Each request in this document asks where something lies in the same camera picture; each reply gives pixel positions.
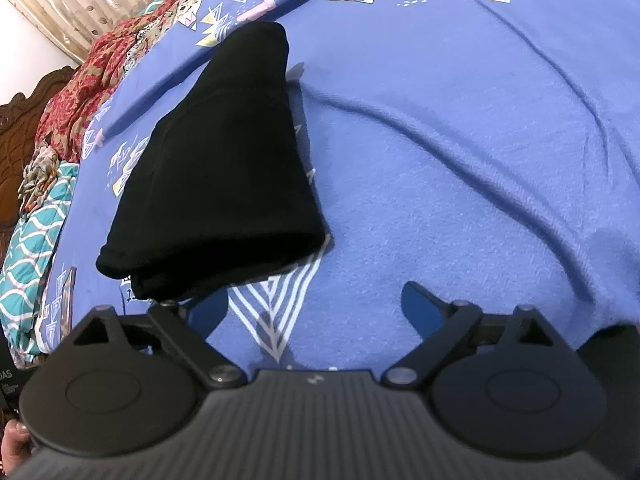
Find black pants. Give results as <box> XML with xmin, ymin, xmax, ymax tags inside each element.
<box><xmin>96</xmin><ymin>22</ymin><xmax>326</xmax><ymax>301</ymax></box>

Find person's hand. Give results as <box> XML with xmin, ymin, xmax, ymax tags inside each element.
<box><xmin>1</xmin><ymin>419</ymin><xmax>32</xmax><ymax>476</ymax></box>

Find teal white patterned pillow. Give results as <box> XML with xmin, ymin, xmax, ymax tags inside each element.
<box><xmin>1</xmin><ymin>162</ymin><xmax>79</xmax><ymax>370</ymax></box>

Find blue patterned bedsheet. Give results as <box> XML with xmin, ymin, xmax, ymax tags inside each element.
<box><xmin>40</xmin><ymin>0</ymin><xmax>639</xmax><ymax>370</ymax></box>

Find red floral quilt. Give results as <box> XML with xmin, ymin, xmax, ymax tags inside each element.
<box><xmin>19</xmin><ymin>0</ymin><xmax>266</xmax><ymax>212</ymax></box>

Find carved wooden headboard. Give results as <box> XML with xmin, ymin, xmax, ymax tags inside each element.
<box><xmin>0</xmin><ymin>66</ymin><xmax>75</xmax><ymax>259</ymax></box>

